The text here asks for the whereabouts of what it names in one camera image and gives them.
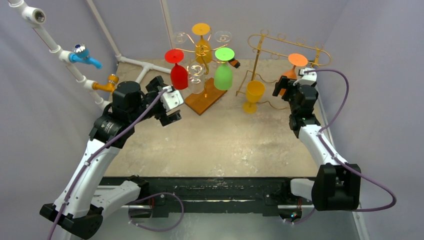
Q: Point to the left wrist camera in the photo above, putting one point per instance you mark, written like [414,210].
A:
[171,98]

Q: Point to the blue tap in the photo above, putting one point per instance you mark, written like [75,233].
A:
[81,54]

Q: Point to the yellow plastic goblet front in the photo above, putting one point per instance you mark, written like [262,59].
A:
[203,50]

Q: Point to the gold wall hook rack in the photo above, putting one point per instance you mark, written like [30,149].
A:
[276,49]

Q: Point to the red plastic goblet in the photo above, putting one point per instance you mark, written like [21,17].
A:
[178,74]

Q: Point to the green plastic cup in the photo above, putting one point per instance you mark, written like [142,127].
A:
[223,77]

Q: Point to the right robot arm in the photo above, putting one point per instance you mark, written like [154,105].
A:
[321,149]

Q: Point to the orange plastic goblet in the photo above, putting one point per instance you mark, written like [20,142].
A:
[297,60]

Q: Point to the yellow plastic goblet back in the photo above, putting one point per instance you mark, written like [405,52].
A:
[254,92]

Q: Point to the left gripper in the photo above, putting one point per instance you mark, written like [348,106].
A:
[164,118]

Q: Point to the gold wire wine glass rack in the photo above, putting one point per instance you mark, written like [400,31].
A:
[203,92]

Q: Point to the orange brass tap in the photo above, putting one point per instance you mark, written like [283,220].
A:
[110,86]

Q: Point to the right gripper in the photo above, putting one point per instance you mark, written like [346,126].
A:
[286,87]

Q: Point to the yellow plastic goblet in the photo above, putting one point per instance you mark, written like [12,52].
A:
[254,92]
[203,50]

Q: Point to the black orange hex key set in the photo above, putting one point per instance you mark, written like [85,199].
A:
[235,63]

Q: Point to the ribbed clear wine glass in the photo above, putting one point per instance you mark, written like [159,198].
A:
[223,36]

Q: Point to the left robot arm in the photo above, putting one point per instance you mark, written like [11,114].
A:
[78,211]

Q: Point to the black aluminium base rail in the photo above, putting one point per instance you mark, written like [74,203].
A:
[269,196]

